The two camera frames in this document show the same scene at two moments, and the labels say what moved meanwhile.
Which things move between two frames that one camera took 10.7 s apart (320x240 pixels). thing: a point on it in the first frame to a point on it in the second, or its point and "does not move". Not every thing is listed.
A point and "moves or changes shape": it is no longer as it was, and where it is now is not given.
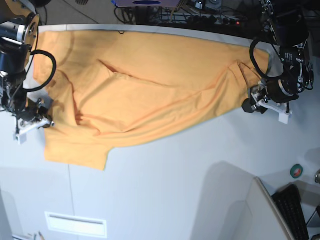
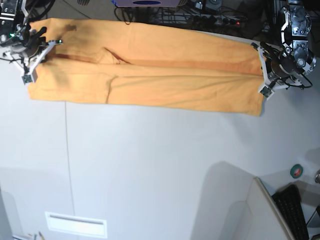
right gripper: x=277 y=90 to x=278 y=64
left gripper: x=33 y=112 to x=32 y=41
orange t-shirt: x=105 y=88 moves or changes shape
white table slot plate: x=70 y=224 does not move
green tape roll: x=296 y=170 does not move
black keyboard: x=289 y=202 does not move
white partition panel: x=233 y=204 does not move
